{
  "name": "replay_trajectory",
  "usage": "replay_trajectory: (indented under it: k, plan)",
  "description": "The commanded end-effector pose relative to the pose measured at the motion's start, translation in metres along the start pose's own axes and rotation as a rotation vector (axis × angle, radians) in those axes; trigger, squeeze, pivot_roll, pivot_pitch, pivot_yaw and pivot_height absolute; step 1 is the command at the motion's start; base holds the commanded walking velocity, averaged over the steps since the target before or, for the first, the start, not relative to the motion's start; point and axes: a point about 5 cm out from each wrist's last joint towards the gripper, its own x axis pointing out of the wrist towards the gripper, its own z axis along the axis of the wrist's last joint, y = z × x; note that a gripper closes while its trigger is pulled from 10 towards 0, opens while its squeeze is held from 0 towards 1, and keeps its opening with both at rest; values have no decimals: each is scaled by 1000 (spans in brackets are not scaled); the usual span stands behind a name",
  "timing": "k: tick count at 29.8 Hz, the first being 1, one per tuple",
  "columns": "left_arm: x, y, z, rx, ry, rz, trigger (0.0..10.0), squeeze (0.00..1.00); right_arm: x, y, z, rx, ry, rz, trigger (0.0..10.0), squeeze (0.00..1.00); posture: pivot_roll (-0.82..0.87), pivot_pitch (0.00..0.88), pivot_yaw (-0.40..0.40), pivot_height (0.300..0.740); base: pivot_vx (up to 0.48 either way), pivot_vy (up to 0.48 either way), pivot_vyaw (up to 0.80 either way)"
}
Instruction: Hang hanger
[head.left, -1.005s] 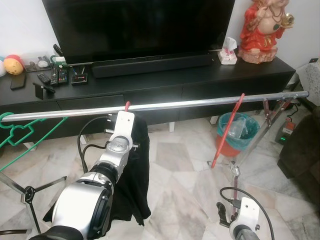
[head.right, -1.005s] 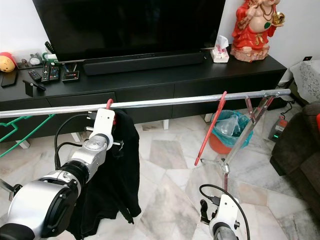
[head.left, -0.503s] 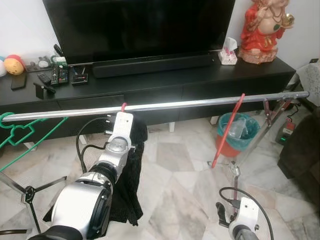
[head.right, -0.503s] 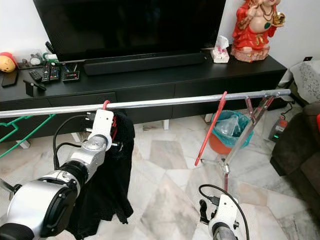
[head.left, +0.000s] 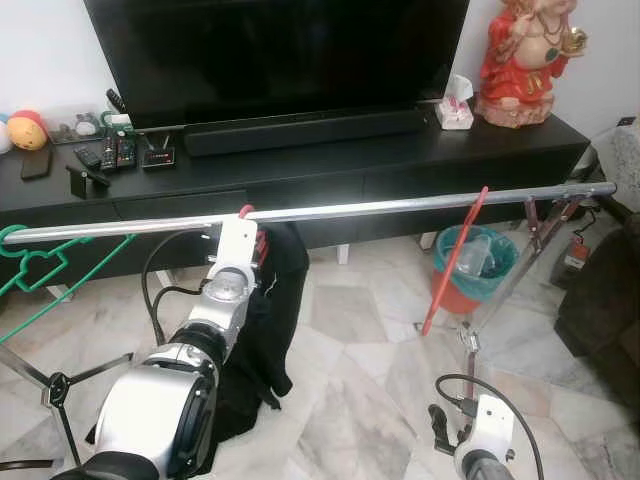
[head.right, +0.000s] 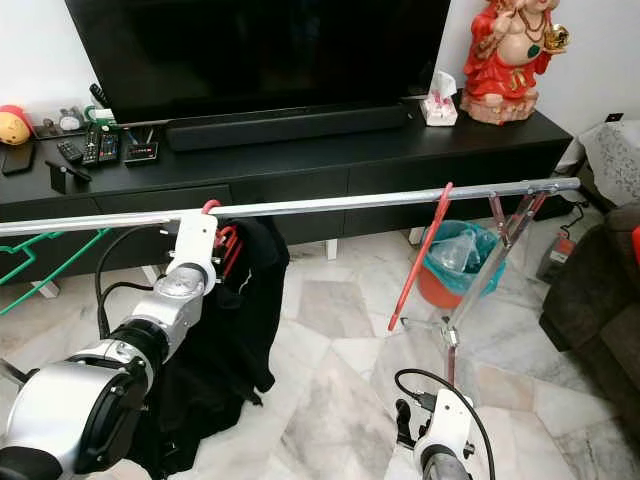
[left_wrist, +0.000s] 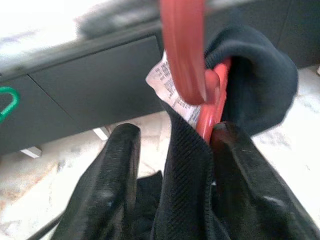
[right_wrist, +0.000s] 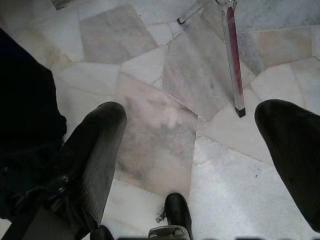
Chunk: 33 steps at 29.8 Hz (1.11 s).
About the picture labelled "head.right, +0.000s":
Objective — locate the black garment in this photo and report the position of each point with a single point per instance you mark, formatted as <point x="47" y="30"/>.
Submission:
<point x="240" y="320"/>

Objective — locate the white lace covered side table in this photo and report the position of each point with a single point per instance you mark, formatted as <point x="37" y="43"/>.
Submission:
<point x="615" y="150"/>

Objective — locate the grey box with red label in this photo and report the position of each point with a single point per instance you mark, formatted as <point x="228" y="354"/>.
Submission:
<point x="557" y="257"/>

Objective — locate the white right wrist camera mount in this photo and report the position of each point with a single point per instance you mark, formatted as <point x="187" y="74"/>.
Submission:
<point x="445" y="435"/>

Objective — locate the red plastic hanger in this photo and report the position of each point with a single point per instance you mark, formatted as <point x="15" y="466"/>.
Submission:
<point x="420" y="250"/>
<point x="228" y="245"/>

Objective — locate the black TV cabinet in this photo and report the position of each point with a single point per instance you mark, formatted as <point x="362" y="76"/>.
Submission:
<point x="310" y="165"/>

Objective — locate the red bin with green bag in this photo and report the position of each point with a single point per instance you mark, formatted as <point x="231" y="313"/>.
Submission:
<point x="460" y="260"/>

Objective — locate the red cushion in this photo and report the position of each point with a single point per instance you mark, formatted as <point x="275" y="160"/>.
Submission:
<point x="636" y="243"/>

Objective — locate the green plastic hanger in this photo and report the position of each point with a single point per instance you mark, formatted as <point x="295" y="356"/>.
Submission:
<point x="20" y="268"/>

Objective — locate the black soundbar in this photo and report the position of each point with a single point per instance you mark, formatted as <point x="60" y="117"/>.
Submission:
<point x="290" y="127"/>

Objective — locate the silver clothes rack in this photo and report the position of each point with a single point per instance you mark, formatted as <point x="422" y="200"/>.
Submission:
<point x="360" y="205"/>

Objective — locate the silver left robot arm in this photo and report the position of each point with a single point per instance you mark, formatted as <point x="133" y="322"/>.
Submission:
<point x="100" y="400"/>

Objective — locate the white tissue holder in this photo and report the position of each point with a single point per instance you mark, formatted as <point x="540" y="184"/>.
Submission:
<point x="440" y="102"/>

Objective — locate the black smartphone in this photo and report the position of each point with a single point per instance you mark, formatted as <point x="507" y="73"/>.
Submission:
<point x="18" y="158"/>

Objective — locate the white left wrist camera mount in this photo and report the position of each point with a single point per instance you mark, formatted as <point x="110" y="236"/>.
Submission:
<point x="195" y="240"/>

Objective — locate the red robed figurine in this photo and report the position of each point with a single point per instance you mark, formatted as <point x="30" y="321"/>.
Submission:
<point x="510" y="60"/>

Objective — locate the dark grey sofa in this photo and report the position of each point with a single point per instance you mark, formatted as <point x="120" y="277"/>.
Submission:
<point x="595" y="290"/>

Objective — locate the small grey figurine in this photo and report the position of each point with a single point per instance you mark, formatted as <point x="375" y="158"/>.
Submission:
<point x="70" y="122"/>

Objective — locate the black television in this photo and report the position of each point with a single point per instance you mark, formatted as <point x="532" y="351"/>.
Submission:
<point x="260" y="50"/>

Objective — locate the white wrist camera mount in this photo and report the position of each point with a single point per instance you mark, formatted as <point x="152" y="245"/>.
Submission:
<point x="195" y="240"/>
<point x="445" y="435"/>

